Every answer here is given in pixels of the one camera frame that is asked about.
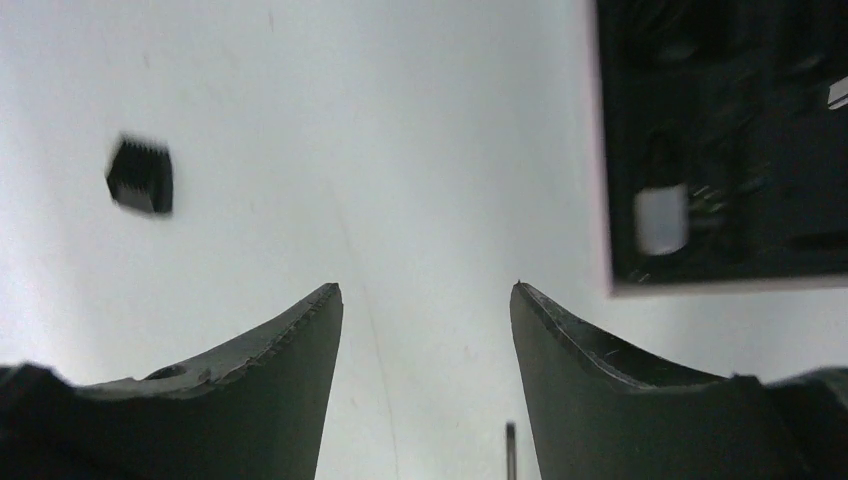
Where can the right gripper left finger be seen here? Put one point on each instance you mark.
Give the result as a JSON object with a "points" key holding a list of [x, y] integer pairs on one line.
{"points": [[253, 407]]}

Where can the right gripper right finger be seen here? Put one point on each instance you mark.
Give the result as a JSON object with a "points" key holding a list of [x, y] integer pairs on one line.
{"points": [[600, 407]]}

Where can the black clipper comb guard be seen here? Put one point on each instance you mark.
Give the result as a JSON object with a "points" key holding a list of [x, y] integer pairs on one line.
{"points": [[140, 176]]}

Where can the black cleaning brush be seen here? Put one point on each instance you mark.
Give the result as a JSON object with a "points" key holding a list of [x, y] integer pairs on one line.
{"points": [[511, 450]]}

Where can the white storage box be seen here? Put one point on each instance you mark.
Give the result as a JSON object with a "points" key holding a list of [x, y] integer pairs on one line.
{"points": [[745, 103]]}

